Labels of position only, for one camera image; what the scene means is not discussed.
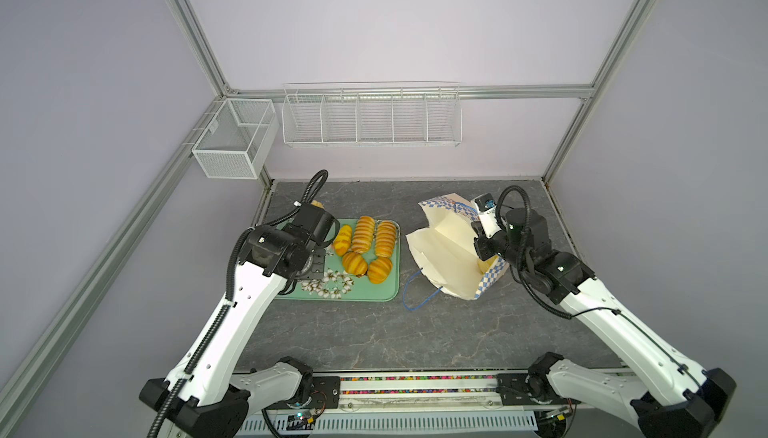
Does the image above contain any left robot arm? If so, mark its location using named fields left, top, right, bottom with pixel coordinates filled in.
left=140, top=202, right=341, bottom=437

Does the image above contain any striped round fake bread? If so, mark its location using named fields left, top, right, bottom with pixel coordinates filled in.
left=342, top=251, right=368, bottom=276

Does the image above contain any white wire shelf basket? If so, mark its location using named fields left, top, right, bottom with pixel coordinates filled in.
left=282, top=81, right=463, bottom=147

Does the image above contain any green floral tray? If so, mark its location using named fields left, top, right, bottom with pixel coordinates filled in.
left=277, top=220, right=401, bottom=303

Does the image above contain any round striped fake bun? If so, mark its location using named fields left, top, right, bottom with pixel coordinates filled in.
left=366, top=257, right=393, bottom=285

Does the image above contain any yellow fake bread loaf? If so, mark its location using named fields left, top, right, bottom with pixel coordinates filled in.
left=374, top=220, right=398, bottom=258

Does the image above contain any checkered paper bag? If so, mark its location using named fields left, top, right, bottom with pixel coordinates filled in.
left=406, top=194, right=509, bottom=301

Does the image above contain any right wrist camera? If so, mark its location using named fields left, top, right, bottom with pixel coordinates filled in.
left=471, top=193, right=502, bottom=238

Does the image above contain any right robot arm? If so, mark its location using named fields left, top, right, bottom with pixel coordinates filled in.
left=472, top=195, right=736, bottom=437

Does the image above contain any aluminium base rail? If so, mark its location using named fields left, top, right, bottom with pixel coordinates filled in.
left=157, top=369, right=685, bottom=438

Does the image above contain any small striped yellow bread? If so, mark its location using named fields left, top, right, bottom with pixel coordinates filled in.
left=332, top=224, right=353, bottom=257

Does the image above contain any white mesh box basket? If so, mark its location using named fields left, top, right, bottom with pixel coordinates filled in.
left=192, top=98, right=279, bottom=180

